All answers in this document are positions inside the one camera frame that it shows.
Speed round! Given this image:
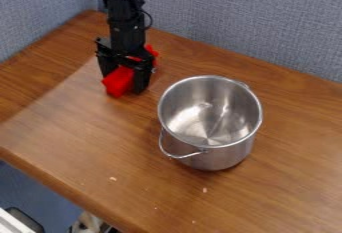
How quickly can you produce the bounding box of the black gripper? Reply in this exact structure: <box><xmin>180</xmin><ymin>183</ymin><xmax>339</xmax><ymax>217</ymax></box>
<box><xmin>96</xmin><ymin>16</ymin><xmax>154</xmax><ymax>94</ymax></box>

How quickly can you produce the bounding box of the red rectangular block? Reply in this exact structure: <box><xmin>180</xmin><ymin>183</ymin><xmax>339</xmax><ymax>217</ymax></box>
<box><xmin>98</xmin><ymin>44</ymin><xmax>159</xmax><ymax>98</ymax></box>

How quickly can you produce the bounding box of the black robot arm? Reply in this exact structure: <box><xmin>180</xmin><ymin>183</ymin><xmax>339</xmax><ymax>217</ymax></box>
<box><xmin>96</xmin><ymin>0</ymin><xmax>158</xmax><ymax>98</ymax></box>

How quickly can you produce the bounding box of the stainless steel pot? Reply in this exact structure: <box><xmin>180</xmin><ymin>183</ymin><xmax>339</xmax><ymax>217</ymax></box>
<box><xmin>158</xmin><ymin>75</ymin><xmax>263</xmax><ymax>171</ymax></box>

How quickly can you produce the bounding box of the white object under table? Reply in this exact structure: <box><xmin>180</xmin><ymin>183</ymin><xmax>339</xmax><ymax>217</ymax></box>
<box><xmin>67</xmin><ymin>211</ymin><xmax>120</xmax><ymax>233</ymax></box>

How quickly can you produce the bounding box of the black and white floor object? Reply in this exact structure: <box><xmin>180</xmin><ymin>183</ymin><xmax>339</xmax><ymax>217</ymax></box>
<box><xmin>0</xmin><ymin>207</ymin><xmax>46</xmax><ymax>233</ymax></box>

